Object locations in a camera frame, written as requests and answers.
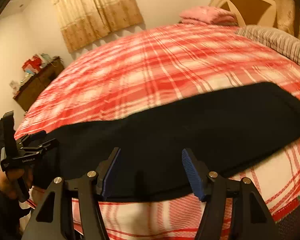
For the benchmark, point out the beige side curtain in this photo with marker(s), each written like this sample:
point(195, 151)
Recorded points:
point(288, 17)

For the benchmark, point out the pink folded blanket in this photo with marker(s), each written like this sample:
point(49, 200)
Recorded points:
point(208, 15)

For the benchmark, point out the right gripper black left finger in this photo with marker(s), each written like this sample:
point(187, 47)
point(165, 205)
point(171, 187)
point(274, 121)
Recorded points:
point(53, 217)

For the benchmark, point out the person's left hand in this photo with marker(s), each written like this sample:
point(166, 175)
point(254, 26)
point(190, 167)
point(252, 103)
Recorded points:
point(7, 179)

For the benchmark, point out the cream wooden headboard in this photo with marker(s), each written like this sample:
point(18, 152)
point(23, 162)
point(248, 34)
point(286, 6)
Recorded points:
point(250, 12)

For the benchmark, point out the beige window curtain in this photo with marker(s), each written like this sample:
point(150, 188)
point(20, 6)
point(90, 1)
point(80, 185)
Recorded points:
point(82, 22)

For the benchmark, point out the red plaid bed sheet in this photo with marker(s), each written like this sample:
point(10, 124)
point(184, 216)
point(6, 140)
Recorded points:
point(160, 66)

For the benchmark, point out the striped grey pillow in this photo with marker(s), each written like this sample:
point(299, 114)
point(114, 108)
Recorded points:
point(280, 41)

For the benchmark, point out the black pants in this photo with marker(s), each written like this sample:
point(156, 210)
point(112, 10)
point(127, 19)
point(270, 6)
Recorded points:
point(228, 129)

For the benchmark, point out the brown wooden desk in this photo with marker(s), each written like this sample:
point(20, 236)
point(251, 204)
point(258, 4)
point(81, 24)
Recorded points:
point(29, 92)

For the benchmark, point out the red gift bag on desk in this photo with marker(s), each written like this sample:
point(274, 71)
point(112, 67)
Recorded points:
point(32, 65)

